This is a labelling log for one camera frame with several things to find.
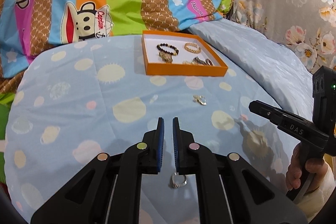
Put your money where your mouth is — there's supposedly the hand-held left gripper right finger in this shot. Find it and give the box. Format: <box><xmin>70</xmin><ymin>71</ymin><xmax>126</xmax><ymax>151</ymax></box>
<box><xmin>172</xmin><ymin>117</ymin><xmax>308</xmax><ymax>224</ymax></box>

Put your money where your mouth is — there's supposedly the person's right hand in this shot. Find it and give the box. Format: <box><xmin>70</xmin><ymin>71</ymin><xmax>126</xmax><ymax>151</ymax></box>
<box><xmin>286</xmin><ymin>145</ymin><xmax>328</xmax><ymax>191</ymax></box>

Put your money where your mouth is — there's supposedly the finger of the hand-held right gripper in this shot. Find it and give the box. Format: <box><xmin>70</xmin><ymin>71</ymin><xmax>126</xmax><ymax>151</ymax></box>
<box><xmin>248</xmin><ymin>100</ymin><xmax>286</xmax><ymax>126</ymax></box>

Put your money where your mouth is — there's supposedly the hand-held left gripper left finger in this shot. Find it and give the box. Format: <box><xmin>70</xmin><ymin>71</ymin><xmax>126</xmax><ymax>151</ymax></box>
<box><xmin>30</xmin><ymin>117</ymin><xmax>165</xmax><ymax>224</ymax></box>

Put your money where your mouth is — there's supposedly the orange cardboard box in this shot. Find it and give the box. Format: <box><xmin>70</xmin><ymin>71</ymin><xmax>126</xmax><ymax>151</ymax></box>
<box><xmin>142</xmin><ymin>30</ymin><xmax>228</xmax><ymax>77</ymax></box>

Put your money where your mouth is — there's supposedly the black bead bracelet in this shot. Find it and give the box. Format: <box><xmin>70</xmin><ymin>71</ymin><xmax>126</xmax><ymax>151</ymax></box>
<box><xmin>156</xmin><ymin>43</ymin><xmax>180</xmax><ymax>56</ymax></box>

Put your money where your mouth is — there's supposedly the grey cable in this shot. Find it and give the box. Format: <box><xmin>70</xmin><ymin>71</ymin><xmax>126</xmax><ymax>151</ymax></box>
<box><xmin>293</xmin><ymin>173</ymin><xmax>314</xmax><ymax>201</ymax></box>

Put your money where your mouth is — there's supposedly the gold open ring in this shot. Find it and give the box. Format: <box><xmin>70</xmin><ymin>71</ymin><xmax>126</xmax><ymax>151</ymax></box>
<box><xmin>193</xmin><ymin>95</ymin><xmax>207</xmax><ymax>106</ymax></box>

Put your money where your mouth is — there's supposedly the silver wrist watch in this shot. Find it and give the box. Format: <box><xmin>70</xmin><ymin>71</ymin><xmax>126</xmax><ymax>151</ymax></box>
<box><xmin>193</xmin><ymin>56</ymin><xmax>214</xmax><ymax>66</ymax></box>

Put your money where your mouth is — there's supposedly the grey floral pillow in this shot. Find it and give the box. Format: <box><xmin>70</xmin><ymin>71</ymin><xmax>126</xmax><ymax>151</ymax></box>
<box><xmin>228</xmin><ymin>0</ymin><xmax>336</xmax><ymax>75</ymax></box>

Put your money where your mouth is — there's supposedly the plain light blue quilt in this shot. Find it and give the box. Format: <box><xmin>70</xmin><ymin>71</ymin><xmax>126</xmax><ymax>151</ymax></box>
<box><xmin>188</xmin><ymin>18</ymin><xmax>317</xmax><ymax>121</ymax></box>

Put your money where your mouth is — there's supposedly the gold braided cuff bracelet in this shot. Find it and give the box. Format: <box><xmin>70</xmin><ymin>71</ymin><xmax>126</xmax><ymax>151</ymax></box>
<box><xmin>184</xmin><ymin>43</ymin><xmax>201</xmax><ymax>54</ymax></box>

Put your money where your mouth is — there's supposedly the green pillow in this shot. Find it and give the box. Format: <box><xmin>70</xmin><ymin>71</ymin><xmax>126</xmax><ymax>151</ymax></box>
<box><xmin>0</xmin><ymin>93</ymin><xmax>17</xmax><ymax>184</ymax></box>

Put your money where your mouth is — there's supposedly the silver ring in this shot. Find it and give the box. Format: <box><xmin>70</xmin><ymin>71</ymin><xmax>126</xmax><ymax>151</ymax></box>
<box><xmin>171</xmin><ymin>174</ymin><xmax>188</xmax><ymax>188</ymax></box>

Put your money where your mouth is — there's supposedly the person's right forearm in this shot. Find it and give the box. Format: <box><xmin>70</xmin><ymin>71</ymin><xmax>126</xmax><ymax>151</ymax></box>
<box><xmin>297</xmin><ymin>160</ymin><xmax>335</xmax><ymax>222</ymax></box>

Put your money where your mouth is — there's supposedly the blue planet-print sheet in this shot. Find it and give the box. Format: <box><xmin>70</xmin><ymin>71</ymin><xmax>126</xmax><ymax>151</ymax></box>
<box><xmin>5</xmin><ymin>34</ymin><xmax>318</xmax><ymax>224</ymax></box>

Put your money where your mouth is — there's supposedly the gold wrist watch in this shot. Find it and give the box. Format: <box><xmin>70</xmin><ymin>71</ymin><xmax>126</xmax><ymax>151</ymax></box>
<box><xmin>159</xmin><ymin>52</ymin><xmax>175</xmax><ymax>64</ymax></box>

